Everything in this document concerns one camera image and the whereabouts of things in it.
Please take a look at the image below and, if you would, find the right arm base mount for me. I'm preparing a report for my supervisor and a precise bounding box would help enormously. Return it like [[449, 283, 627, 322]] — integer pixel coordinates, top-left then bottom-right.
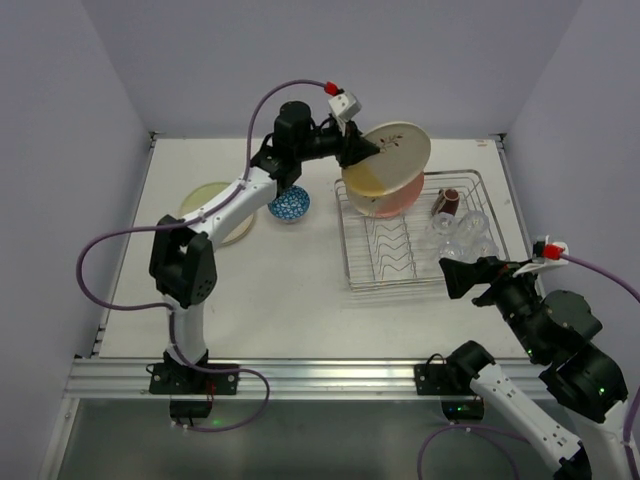
[[413, 340, 495, 423]]

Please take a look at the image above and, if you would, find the cream plate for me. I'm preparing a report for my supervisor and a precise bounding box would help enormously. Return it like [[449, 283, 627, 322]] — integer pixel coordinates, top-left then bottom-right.
[[346, 173, 424, 218], [178, 182, 256, 247], [341, 122, 431, 197]]

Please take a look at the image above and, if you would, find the aluminium mounting rail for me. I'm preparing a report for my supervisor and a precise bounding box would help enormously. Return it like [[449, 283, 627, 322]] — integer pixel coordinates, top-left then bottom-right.
[[63, 357, 593, 401]]

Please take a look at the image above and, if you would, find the clear glass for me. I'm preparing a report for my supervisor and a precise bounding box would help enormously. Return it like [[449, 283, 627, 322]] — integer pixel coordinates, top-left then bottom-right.
[[467, 237, 499, 262], [435, 239, 466, 261], [456, 211, 489, 244], [425, 212, 457, 247]]

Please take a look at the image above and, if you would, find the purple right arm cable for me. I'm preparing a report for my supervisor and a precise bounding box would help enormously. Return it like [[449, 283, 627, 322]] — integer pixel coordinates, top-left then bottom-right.
[[417, 242, 640, 480]]

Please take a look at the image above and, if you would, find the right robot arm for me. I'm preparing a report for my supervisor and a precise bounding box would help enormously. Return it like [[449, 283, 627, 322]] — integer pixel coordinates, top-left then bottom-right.
[[439, 257, 639, 479]]

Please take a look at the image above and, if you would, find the metal wire dish rack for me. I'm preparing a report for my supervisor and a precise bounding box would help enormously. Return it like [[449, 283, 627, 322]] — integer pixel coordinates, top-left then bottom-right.
[[335, 170, 509, 291]]

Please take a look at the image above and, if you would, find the blue patterned bowl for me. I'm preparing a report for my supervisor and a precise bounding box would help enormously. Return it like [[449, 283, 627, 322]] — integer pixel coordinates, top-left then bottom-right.
[[268, 185, 311, 223]]

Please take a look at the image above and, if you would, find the cream plate front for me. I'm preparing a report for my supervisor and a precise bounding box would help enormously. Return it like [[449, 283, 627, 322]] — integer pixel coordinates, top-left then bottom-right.
[[178, 182, 256, 247]]

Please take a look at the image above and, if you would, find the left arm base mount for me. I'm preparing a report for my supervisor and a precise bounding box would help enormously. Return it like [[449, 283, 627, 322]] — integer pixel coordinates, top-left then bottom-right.
[[145, 353, 239, 423]]

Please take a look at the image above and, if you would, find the clear glass back left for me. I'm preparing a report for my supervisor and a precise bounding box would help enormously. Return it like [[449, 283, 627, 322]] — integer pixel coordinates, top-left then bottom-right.
[[425, 212, 457, 247]]

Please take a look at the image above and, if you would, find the cream plate back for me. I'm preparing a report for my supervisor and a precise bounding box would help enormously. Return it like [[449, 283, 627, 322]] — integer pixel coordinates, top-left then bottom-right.
[[346, 173, 424, 218]]

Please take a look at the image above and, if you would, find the dark red cup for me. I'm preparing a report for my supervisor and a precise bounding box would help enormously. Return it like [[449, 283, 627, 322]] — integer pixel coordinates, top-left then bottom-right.
[[431, 188, 460, 216]]

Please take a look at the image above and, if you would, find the clear glass back right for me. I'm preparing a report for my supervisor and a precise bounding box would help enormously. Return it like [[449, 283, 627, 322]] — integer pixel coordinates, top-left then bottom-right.
[[456, 211, 489, 244]]

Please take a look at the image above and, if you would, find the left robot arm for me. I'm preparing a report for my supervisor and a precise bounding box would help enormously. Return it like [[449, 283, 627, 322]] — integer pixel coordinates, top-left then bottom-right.
[[149, 93, 379, 369]]

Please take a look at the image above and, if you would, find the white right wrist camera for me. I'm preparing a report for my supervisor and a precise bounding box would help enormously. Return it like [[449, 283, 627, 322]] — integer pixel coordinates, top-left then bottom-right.
[[513, 235, 569, 277]]

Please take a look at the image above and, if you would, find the clear glass front left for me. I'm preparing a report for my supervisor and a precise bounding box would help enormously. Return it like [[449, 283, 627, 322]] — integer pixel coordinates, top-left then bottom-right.
[[435, 239, 466, 261]]

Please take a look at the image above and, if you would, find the clear glass front right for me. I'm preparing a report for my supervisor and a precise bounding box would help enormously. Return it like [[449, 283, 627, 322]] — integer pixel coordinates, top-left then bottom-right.
[[467, 237, 499, 262]]

